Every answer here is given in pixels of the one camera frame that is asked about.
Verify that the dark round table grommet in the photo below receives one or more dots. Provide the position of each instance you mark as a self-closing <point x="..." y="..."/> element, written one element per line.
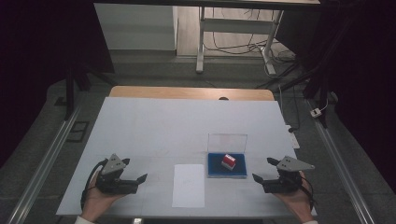
<point x="223" y="98"/>

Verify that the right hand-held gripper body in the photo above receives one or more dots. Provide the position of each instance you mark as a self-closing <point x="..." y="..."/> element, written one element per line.
<point x="289" y="165"/>

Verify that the clear box with blue pad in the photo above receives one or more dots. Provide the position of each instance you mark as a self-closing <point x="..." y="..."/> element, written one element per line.
<point x="214" y="168"/>

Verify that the white cabinet panel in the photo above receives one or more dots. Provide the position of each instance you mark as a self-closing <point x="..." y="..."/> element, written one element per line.
<point x="134" y="26"/>

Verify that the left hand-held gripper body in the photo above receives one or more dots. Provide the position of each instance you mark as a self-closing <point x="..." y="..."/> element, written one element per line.
<point x="113" y="166"/>

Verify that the large white table cover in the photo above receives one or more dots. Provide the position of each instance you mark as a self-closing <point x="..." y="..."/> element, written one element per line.
<point x="155" y="130"/>

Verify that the person's right hand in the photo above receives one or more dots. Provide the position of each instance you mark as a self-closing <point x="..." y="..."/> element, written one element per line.
<point x="299" y="203"/>

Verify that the red stamp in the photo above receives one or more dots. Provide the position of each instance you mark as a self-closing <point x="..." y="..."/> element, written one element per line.
<point x="229" y="161"/>

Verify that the person's left hand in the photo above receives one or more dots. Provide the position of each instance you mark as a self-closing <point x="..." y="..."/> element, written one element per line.
<point x="96" y="202"/>

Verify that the white desk frame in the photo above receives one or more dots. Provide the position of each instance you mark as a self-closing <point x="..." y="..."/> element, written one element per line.
<point x="233" y="25"/>

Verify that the black curtain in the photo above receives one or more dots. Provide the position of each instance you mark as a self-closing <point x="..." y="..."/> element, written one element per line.
<point x="37" y="62"/>
<point x="364" y="77"/>

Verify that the white power adapter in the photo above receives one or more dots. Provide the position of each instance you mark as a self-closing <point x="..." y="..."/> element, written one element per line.
<point x="315" y="112"/>

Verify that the black stand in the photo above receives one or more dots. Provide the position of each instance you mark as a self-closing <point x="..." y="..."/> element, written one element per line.
<point x="70" y="93"/>

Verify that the black rectangular floor frame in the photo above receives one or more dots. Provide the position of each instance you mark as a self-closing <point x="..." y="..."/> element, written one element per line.
<point x="77" y="131"/>

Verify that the small white paper sheet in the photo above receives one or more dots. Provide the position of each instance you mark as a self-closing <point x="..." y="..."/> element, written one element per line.
<point x="188" y="186"/>

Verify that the aluminium floor rail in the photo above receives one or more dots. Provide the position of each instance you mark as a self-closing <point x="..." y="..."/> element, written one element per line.
<point x="46" y="161"/>
<point x="339" y="161"/>

